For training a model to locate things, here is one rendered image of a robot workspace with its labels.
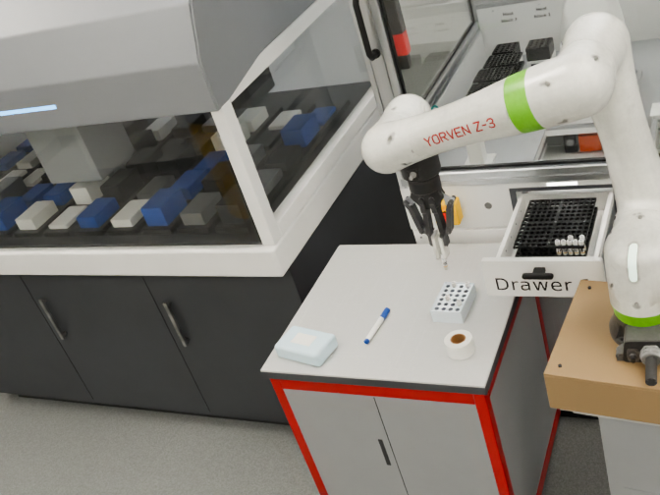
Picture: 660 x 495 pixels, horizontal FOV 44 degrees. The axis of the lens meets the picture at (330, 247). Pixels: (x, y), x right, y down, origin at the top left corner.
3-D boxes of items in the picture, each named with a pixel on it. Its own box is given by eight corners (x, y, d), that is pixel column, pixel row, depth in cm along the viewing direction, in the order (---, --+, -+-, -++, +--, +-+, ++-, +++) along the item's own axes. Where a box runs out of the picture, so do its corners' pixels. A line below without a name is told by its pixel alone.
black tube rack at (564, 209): (586, 267, 203) (583, 246, 200) (517, 267, 211) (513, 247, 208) (599, 217, 219) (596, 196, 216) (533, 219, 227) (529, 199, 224)
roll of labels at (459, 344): (443, 348, 205) (439, 336, 203) (468, 338, 205) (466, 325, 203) (453, 363, 199) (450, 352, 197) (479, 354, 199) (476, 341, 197)
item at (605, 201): (599, 288, 195) (596, 267, 192) (494, 287, 207) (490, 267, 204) (619, 197, 224) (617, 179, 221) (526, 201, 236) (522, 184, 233)
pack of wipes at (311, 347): (340, 345, 218) (335, 332, 215) (320, 368, 212) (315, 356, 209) (297, 335, 227) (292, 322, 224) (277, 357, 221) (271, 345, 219)
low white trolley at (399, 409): (534, 583, 228) (484, 386, 189) (337, 547, 257) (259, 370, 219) (568, 428, 270) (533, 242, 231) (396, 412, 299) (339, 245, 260)
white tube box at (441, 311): (463, 323, 210) (460, 312, 208) (432, 321, 215) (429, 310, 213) (476, 294, 219) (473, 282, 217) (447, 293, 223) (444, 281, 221)
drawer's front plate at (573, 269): (606, 298, 194) (601, 260, 188) (487, 296, 208) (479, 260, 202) (607, 293, 195) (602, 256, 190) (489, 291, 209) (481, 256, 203)
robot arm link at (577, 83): (631, 84, 150) (605, 27, 145) (619, 120, 141) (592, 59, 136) (539, 113, 161) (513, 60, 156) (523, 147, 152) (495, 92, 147)
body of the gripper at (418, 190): (400, 183, 189) (409, 215, 194) (434, 182, 185) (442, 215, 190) (411, 166, 194) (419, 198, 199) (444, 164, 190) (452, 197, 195)
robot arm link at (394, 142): (537, 115, 160) (514, 65, 156) (522, 143, 152) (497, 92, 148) (388, 162, 183) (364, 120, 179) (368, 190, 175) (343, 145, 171)
